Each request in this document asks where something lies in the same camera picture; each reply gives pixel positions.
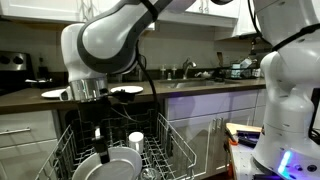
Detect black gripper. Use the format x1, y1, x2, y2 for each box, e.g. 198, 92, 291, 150
78, 97, 112, 165

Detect white ceramic plate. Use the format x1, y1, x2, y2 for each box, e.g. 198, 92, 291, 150
109, 85, 145, 95
40, 88, 69, 100
71, 146, 143, 180

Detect black counter dish rack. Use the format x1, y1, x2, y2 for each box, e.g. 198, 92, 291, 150
224, 56, 265, 81

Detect white mug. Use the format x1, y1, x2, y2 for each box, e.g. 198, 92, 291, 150
128, 131, 145, 154

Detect clear drinking glass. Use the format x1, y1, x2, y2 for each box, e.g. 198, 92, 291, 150
139, 167, 162, 180

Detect clear soap bottle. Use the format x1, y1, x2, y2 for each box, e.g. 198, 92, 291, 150
159, 64, 167, 81
170, 64, 179, 81

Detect white lower cabinet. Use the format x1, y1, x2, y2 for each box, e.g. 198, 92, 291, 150
164, 88, 269, 179

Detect steel kitchen sink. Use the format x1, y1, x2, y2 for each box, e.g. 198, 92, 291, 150
159, 79, 231, 90

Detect chrome kitchen faucet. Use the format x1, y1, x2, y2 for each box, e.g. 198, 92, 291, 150
181, 58, 198, 81

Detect small white sink item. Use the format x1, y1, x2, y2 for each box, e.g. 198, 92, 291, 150
194, 70, 213, 80

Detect orange black clamp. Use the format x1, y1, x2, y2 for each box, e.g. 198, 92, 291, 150
224, 127, 240, 147

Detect metal robot table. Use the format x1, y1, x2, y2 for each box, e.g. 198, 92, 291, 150
228, 141, 320, 180

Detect light wooden board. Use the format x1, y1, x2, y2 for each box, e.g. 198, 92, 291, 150
225, 122, 263, 136

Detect white upper cabinets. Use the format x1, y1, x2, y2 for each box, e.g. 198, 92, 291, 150
0, 0, 320, 39

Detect black flat box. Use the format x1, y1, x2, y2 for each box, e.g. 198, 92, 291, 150
235, 129, 265, 149

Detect white wire dishwasher rack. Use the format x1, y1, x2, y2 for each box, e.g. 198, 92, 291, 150
34, 108, 198, 180

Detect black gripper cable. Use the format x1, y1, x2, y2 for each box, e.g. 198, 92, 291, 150
109, 0, 268, 124

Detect black cable bundle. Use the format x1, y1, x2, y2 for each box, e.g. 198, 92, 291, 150
308, 88, 320, 146

